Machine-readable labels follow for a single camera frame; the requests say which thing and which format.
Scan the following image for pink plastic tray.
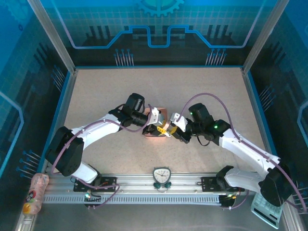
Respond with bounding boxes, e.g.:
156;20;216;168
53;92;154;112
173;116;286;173
143;107;169;140

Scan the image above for white teal alarm clock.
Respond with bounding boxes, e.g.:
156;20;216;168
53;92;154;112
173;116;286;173
153;167;172;193

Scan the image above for blue table rim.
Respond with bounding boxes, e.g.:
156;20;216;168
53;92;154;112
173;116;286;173
76;64;244;70

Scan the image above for black controller board with LEDs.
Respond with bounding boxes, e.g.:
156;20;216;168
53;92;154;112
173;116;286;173
83;191;103;210
218;192;241;210

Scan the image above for light green calculator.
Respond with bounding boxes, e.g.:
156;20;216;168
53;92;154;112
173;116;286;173
250;193;283;229

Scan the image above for clear plastic bottle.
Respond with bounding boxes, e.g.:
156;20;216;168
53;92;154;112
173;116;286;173
22;172;50;216

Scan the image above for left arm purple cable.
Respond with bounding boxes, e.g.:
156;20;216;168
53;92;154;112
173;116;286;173
51;103;154;210

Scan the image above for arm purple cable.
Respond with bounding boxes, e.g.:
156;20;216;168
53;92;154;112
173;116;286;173
51;103;154;210
180;93;308;214

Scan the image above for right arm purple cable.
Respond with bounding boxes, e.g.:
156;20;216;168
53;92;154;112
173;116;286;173
180;93;308;214

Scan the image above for aluminium blue side rail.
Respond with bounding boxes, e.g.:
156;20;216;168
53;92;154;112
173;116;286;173
44;68;79;175
241;68;284;176

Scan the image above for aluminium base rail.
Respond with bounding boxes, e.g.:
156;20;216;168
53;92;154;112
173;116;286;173
45;172;260;197

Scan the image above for grey slotted cable duct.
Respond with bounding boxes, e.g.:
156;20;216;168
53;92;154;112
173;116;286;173
42;193;223;205

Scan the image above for blue printed enclosure panel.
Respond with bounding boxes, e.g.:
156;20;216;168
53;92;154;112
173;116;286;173
39;0;275;67
0;0;70;231
247;0;308;217

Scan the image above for aluminium frame post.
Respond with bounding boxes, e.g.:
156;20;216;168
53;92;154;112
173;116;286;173
26;0;79;75
241;0;288;75

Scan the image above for aluminium frame extrusion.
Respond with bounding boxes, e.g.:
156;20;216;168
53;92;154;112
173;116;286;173
14;213;38;231

